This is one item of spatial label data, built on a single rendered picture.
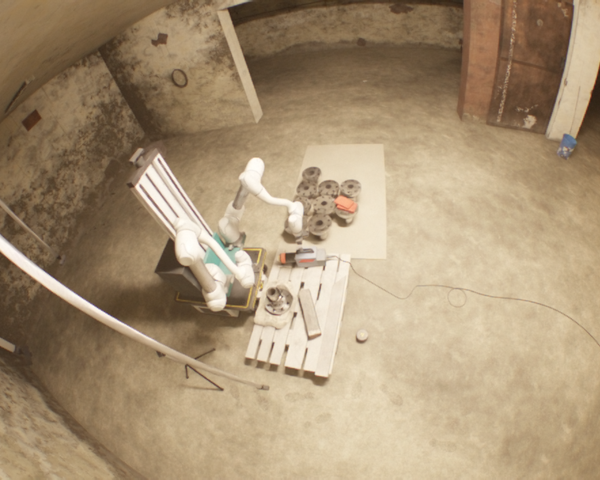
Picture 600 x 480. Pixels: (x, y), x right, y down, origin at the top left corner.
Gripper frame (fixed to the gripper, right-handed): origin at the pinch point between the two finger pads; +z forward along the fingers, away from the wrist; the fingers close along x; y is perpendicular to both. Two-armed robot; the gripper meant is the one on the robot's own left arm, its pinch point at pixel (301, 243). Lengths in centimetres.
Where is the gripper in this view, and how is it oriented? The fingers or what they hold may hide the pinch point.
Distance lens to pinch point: 253.1
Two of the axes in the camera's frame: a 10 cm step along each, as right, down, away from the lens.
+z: 2.1, 5.8, 7.8
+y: -9.8, 0.8, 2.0
